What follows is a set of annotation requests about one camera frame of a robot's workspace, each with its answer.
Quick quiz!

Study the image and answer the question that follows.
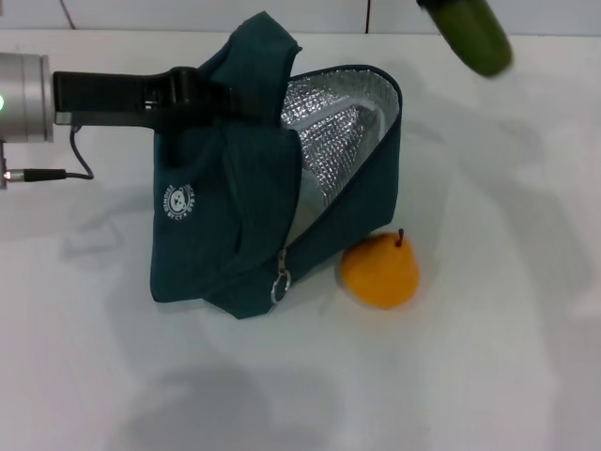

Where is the dark teal insulated lunch bag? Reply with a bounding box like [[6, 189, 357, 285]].
[[148, 11, 404, 321]]

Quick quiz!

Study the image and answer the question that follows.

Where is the yellow pear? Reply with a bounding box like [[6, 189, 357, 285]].
[[340, 228, 420, 310]]

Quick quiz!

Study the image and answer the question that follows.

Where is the grey cable with black plug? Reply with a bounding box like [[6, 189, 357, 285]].
[[4, 126, 95, 183]]

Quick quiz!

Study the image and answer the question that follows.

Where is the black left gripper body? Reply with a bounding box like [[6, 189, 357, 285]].
[[53, 67, 215, 135]]

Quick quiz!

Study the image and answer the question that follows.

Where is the green cucumber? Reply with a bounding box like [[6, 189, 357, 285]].
[[416, 0, 514, 79]]

